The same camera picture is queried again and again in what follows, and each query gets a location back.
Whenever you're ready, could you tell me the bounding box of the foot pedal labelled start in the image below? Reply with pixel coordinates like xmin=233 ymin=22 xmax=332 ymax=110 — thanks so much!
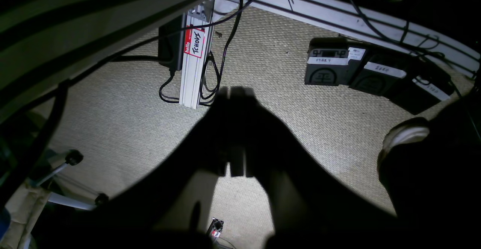
xmin=304 ymin=37 xmax=368 ymax=86

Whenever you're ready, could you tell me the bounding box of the white and black shoe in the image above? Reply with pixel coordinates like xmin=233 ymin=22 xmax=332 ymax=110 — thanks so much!
xmin=377 ymin=100 xmax=480 ymax=221

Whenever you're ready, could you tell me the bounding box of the aluminium table leg with label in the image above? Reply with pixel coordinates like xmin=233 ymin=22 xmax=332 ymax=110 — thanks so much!
xmin=179 ymin=1 xmax=214 ymax=109

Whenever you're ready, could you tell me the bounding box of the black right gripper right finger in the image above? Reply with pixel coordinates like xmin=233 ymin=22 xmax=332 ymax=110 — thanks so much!
xmin=230 ymin=87 xmax=399 ymax=249

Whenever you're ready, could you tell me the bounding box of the foot pedal rightmost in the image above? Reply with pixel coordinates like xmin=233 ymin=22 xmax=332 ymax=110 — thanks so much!
xmin=387 ymin=68 xmax=454 ymax=115

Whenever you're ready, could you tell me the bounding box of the black power adapter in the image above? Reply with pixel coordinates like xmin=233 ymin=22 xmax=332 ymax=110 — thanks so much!
xmin=157 ymin=14 xmax=187 ymax=72

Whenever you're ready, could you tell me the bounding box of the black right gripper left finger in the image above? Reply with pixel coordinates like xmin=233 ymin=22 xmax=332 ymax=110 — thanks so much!
xmin=94 ymin=88 xmax=245 ymax=249

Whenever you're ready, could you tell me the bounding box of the foot pedal labelled zero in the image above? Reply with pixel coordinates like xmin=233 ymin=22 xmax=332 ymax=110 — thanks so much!
xmin=349 ymin=53 xmax=408 ymax=96

